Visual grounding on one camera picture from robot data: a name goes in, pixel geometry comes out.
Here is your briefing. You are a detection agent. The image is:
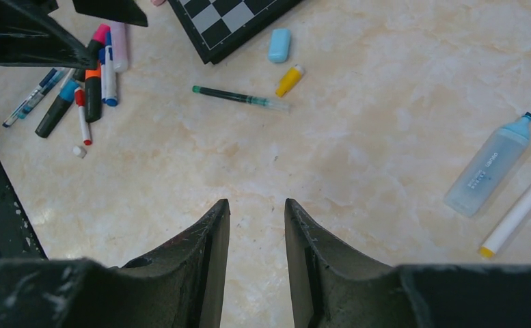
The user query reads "white marker red cap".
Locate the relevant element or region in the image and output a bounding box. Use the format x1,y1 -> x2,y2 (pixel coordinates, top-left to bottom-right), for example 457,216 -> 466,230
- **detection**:
74,87 -> 92,146

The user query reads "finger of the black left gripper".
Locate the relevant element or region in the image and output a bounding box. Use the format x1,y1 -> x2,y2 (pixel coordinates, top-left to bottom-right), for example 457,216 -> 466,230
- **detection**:
72,0 -> 148,27
0,0 -> 96,69

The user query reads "pale purple highlighter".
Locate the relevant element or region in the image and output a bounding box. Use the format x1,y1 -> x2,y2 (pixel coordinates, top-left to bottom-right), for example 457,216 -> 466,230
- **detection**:
109,21 -> 128,72

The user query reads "white marker yellow end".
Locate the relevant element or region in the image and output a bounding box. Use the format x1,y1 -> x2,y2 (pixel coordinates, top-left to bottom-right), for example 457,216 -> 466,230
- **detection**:
478,185 -> 531,258

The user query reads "green ink clear pen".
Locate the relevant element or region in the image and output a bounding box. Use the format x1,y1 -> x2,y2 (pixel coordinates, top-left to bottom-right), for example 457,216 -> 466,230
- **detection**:
191,85 -> 290,112

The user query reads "black highlighter pink cap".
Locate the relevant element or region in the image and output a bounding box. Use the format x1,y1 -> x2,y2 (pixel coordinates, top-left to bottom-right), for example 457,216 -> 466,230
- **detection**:
72,24 -> 110,82

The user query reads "small white cap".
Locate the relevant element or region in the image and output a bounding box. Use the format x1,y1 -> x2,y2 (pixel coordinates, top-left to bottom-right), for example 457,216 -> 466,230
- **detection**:
72,146 -> 87,159

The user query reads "black highlighter blue cap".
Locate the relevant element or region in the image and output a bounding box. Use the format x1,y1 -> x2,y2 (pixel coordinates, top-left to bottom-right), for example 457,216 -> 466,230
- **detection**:
35,79 -> 80,138

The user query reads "yellow marker cap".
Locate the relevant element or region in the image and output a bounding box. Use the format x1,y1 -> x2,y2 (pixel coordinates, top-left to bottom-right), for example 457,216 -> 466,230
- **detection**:
275,64 -> 305,98

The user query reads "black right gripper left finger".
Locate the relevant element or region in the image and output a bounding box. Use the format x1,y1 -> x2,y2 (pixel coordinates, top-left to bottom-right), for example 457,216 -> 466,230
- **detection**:
0,199 -> 230,327

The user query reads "black highlighter orange cap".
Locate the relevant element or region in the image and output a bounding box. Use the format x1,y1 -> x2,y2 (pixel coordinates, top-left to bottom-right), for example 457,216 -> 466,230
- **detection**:
85,64 -> 102,123

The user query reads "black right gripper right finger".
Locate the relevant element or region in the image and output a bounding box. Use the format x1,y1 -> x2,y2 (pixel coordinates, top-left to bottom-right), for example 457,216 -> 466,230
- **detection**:
284,199 -> 531,327

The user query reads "light blue highlighter body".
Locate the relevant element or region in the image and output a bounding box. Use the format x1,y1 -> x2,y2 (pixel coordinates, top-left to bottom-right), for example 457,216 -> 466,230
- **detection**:
444,112 -> 531,217

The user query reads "white marker blue cap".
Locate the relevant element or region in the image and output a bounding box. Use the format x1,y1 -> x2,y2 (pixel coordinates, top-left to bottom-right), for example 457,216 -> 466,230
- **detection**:
105,30 -> 118,107

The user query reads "light blue highlighter cap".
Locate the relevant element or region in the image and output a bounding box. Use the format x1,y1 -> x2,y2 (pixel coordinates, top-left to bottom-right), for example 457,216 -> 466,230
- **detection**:
267,29 -> 291,64

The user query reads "black grey chessboard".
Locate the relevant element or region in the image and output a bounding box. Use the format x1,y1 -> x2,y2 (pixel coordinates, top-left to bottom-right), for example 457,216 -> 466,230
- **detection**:
168,0 -> 301,64

